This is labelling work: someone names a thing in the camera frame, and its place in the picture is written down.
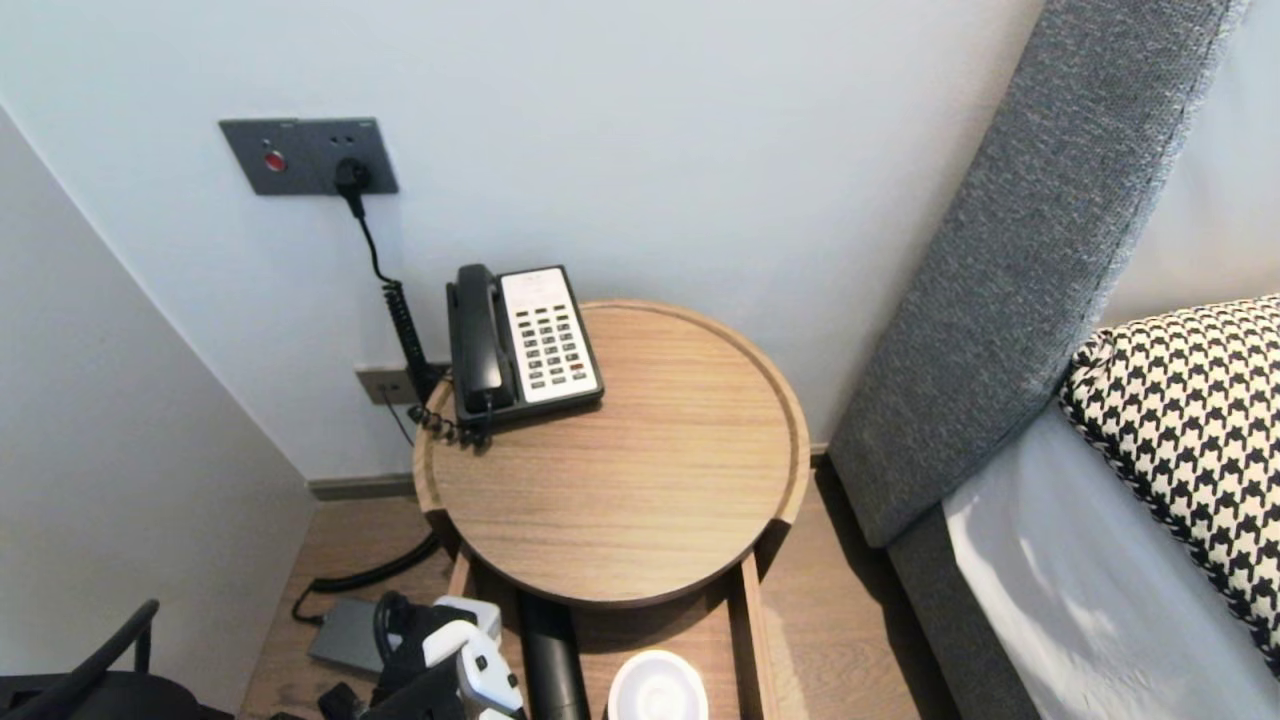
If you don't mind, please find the long black rounded device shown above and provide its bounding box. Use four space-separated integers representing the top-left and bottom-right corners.
517 590 591 720

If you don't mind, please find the black coiled telephone cord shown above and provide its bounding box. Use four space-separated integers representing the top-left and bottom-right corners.
408 398 493 449

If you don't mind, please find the black smooth arm cable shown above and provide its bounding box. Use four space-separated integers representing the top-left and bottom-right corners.
25 598 161 717

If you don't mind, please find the black telephone handset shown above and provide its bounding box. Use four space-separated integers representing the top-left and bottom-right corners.
455 264 517 416

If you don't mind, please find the grey fabric bed base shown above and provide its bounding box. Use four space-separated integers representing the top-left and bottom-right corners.
887 505 1031 720

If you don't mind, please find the white round puck device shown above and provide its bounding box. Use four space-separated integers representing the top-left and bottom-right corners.
606 650 711 720

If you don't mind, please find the black coiled power cable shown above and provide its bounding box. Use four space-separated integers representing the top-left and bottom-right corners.
292 195 451 626

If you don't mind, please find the curved front wooden drawer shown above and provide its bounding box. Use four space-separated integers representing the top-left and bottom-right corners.
445 548 786 720

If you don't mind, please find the white bed sheet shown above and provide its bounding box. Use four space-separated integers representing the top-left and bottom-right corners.
942 400 1280 720

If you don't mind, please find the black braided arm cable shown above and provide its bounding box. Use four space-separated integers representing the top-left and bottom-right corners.
373 590 421 683

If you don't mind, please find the black power plug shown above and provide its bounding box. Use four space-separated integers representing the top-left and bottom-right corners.
333 158 375 219

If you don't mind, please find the round wooden bedside table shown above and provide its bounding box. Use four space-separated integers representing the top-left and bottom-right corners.
415 298 813 609

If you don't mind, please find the thin black telephone wire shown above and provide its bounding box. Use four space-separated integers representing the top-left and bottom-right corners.
383 388 417 449

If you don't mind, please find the beige low wall plate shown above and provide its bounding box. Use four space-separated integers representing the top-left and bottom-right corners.
355 365 426 407

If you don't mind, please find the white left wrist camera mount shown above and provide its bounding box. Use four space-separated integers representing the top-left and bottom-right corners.
425 596 527 720

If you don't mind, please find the black white houndstooth pillow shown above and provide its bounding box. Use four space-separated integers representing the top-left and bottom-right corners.
1060 295 1280 681

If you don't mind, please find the grey fabric headboard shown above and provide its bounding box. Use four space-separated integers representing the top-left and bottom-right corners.
828 0 1251 551

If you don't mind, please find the grey power adapter box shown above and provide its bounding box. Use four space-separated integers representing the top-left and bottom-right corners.
307 597 391 674

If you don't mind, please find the dark grey wall socket panel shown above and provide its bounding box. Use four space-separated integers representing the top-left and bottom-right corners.
219 118 400 197

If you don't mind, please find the black telephone base white keypad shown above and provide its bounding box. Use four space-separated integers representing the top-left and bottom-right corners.
447 264 607 426

